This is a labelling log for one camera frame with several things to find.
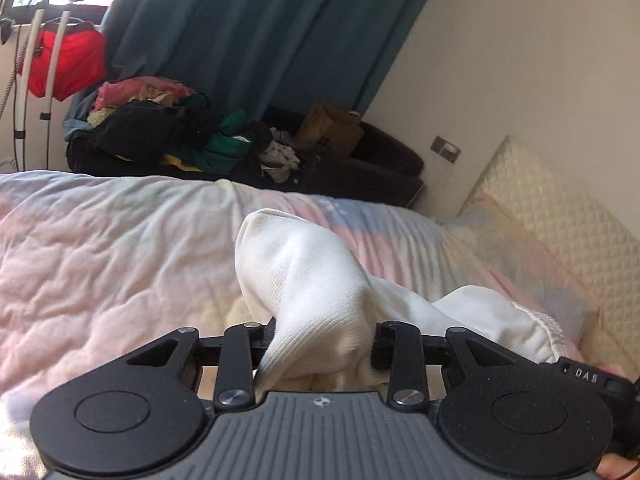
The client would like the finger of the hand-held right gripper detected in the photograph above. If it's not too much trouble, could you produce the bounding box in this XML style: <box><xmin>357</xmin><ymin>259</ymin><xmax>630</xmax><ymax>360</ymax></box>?
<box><xmin>555</xmin><ymin>356</ymin><xmax>633</xmax><ymax>401</ymax></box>

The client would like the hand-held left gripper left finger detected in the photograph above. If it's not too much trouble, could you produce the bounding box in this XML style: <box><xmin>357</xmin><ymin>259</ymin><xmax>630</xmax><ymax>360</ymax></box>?
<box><xmin>125</xmin><ymin>321</ymin><xmax>276</xmax><ymax>411</ymax></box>

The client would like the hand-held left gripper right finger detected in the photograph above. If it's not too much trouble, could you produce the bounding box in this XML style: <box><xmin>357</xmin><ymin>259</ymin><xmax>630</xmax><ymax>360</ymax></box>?
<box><xmin>370</xmin><ymin>320</ymin><xmax>517</xmax><ymax>409</ymax></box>

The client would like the pile of mixed clothes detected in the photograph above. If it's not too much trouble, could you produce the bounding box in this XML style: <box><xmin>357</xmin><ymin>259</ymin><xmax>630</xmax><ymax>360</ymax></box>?
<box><xmin>62</xmin><ymin>76</ymin><xmax>303</xmax><ymax>184</ymax></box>

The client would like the person's right hand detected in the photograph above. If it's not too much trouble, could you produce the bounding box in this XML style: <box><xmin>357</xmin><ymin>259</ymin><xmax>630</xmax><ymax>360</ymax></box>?
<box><xmin>597</xmin><ymin>452</ymin><xmax>640</xmax><ymax>480</ymax></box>

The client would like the cream quilted headboard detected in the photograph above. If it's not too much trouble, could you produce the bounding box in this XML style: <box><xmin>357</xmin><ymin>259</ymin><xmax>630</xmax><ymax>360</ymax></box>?
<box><xmin>460</xmin><ymin>135</ymin><xmax>640</xmax><ymax>381</ymax></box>

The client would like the dark sofa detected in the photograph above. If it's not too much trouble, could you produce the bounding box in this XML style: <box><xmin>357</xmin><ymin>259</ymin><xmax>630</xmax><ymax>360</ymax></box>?
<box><xmin>65</xmin><ymin>105</ymin><xmax>426</xmax><ymax>208</ymax></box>

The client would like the brown cardboard box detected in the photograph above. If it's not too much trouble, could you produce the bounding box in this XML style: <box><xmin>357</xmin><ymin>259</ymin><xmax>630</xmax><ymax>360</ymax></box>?
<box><xmin>294</xmin><ymin>101</ymin><xmax>365</xmax><ymax>161</ymax></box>

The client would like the dark teal curtain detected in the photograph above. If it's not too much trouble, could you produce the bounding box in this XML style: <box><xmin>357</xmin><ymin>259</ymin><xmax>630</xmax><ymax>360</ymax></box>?
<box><xmin>100</xmin><ymin>0</ymin><xmax>451</xmax><ymax>131</ymax></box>

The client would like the white garment steamer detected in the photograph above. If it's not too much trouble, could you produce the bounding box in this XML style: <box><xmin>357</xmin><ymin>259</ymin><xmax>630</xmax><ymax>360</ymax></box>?
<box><xmin>0</xmin><ymin>0</ymin><xmax>88</xmax><ymax>171</ymax></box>

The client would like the red garment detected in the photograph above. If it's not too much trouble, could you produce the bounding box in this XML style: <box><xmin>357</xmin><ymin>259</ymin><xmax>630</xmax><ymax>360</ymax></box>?
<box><xmin>25</xmin><ymin>22</ymin><xmax>107</xmax><ymax>102</ymax></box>

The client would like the wall switch panel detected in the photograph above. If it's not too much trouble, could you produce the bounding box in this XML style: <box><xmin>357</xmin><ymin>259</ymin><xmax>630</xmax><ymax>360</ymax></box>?
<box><xmin>431</xmin><ymin>135</ymin><xmax>462</xmax><ymax>163</ymax></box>

